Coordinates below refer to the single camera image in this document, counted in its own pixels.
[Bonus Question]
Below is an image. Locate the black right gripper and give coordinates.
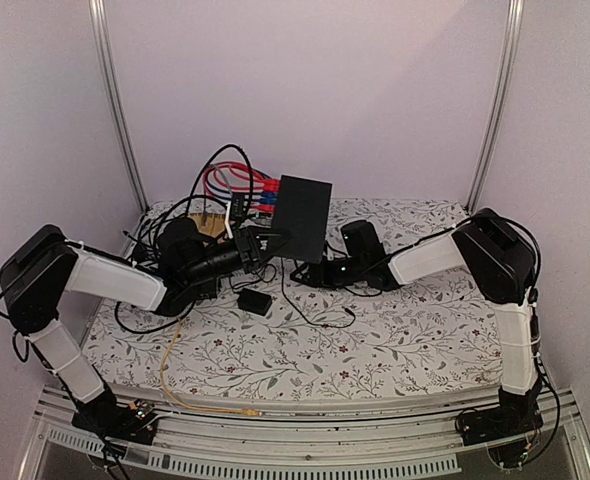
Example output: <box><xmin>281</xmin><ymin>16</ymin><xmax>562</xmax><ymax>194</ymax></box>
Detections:
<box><xmin>289</xmin><ymin>256</ymin><xmax>366</xmax><ymax>292</ymax></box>

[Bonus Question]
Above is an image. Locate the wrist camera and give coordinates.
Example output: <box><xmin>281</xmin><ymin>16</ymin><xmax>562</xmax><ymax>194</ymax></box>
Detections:
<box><xmin>224</xmin><ymin>194</ymin><xmax>247</xmax><ymax>239</ymax></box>
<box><xmin>340</xmin><ymin>220</ymin><xmax>385</xmax><ymax>260</ymax></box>

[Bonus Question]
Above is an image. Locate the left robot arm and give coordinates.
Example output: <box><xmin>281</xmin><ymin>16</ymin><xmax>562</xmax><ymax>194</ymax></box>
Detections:
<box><xmin>0</xmin><ymin>224</ymin><xmax>291</xmax><ymax>434</ymax></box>

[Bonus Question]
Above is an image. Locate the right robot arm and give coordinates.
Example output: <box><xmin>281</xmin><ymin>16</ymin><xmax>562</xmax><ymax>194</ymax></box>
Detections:
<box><xmin>290</xmin><ymin>208</ymin><xmax>543</xmax><ymax>445</ymax></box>

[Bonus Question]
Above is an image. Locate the left aluminium frame post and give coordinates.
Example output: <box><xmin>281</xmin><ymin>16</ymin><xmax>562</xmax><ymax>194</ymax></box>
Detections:
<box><xmin>87</xmin><ymin>0</ymin><xmax>150</xmax><ymax>215</ymax></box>

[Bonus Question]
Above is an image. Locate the yellow ethernet cable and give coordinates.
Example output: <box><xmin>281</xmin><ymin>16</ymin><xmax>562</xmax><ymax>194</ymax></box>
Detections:
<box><xmin>157</xmin><ymin>319</ymin><xmax>264</xmax><ymax>419</ymax></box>

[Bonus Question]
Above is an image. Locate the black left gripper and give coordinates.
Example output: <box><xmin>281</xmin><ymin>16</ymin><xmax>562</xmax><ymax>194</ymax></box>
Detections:
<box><xmin>182</xmin><ymin>223</ymin><xmax>291</xmax><ymax>286</ymax></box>

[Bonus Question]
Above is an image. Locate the floral patterned table cloth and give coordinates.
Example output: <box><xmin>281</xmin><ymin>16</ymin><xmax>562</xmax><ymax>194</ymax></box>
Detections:
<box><xmin>83</xmin><ymin>199</ymin><xmax>503</xmax><ymax>407</ymax></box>

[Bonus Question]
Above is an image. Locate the right aluminium frame post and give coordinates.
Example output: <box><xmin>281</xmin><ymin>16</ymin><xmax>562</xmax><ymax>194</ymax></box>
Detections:
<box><xmin>465</xmin><ymin>0</ymin><xmax>524</xmax><ymax>213</ymax></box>

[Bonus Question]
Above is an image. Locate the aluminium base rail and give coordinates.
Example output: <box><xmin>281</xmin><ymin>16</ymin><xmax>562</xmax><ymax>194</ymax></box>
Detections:
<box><xmin>17</xmin><ymin>384</ymin><xmax>590</xmax><ymax>480</ymax></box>

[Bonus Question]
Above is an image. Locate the black power adapter brick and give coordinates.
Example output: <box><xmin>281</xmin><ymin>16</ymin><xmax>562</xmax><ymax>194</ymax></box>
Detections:
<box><xmin>237</xmin><ymin>288</ymin><xmax>273</xmax><ymax>316</ymax></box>

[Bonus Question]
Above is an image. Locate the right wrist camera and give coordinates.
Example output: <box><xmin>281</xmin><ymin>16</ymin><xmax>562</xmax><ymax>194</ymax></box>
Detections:
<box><xmin>340</xmin><ymin>220</ymin><xmax>385</xmax><ymax>260</ymax></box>

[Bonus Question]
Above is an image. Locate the black network switch box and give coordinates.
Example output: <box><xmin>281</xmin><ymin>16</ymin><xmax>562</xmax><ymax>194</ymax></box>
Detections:
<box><xmin>271</xmin><ymin>175</ymin><xmax>332</xmax><ymax>264</ymax></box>

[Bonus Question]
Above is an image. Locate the black power cable with plug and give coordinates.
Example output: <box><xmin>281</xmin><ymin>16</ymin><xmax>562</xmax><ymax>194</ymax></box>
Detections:
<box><xmin>279</xmin><ymin>259</ymin><xmax>356</xmax><ymax>330</ymax></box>

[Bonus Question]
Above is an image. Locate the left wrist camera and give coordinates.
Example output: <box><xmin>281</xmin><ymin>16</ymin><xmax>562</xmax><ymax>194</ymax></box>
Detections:
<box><xmin>224</xmin><ymin>194</ymin><xmax>247</xmax><ymax>239</ymax></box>

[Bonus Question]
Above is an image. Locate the blue ethernet cable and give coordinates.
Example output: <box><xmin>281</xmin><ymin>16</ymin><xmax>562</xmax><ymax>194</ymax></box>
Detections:
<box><xmin>209</xmin><ymin>169</ymin><xmax>276</xmax><ymax>214</ymax></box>

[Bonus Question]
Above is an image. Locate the yellow woven mat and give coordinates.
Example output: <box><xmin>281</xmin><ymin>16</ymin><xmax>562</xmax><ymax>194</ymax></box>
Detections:
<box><xmin>189</xmin><ymin>212</ymin><xmax>230</xmax><ymax>243</ymax></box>

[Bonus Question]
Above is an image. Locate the aluminium frame post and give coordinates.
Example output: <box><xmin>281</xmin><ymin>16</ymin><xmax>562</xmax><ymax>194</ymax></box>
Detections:
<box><xmin>465</xmin><ymin>0</ymin><xmax>524</xmax><ymax>213</ymax></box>
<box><xmin>87</xmin><ymin>0</ymin><xmax>150</xmax><ymax>215</ymax></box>

